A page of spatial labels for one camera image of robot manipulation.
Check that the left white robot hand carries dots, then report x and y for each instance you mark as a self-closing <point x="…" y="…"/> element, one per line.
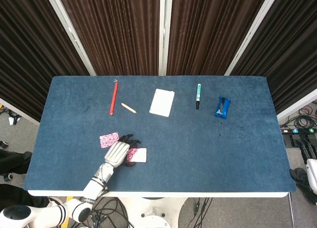
<point x="117" y="153"/>

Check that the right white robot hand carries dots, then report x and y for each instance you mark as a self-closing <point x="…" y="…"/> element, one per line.
<point x="312" y="171"/>

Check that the pink patterned card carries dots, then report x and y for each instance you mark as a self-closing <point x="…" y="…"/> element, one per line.
<point x="109" y="140"/>
<point x="131" y="154"/>

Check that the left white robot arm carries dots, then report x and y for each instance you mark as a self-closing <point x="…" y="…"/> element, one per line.
<point x="94" y="186"/>

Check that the black power strip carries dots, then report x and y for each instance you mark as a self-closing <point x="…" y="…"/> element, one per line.
<point x="301" y="131"/>

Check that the metal table support rod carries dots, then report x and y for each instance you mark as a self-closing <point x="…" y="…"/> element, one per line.
<point x="292" y="210"/>

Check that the short wooden pencil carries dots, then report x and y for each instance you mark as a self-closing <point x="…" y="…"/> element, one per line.
<point x="128" y="108"/>

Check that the long red pencil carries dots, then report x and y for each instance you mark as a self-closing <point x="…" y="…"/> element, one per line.
<point x="113" y="99"/>

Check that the white notepad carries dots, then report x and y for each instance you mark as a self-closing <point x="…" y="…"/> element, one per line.
<point x="162" y="102"/>

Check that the blue felt table mat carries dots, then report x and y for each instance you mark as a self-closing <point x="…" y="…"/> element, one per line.
<point x="188" y="151"/>

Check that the yellow floor bar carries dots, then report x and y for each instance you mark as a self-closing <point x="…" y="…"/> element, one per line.
<point x="65" y="224"/>

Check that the green white marker pen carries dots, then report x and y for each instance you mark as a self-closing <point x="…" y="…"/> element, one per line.
<point x="198" y="95"/>

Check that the person black trouser leg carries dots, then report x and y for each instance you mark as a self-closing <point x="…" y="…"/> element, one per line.
<point x="17" y="195"/>
<point x="15" y="162"/>

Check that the blue snack wrapper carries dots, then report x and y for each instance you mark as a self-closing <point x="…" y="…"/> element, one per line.
<point x="223" y="107"/>

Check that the brown pleated curtain panel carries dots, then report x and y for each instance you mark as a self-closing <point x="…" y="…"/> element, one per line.
<point x="213" y="32"/>
<point x="116" y="32"/>
<point x="29" y="54"/>
<point x="289" y="47"/>

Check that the white partition frame post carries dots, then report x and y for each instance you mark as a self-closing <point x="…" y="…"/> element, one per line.
<point x="164" y="32"/>
<point x="70" y="32"/>
<point x="252" y="32"/>

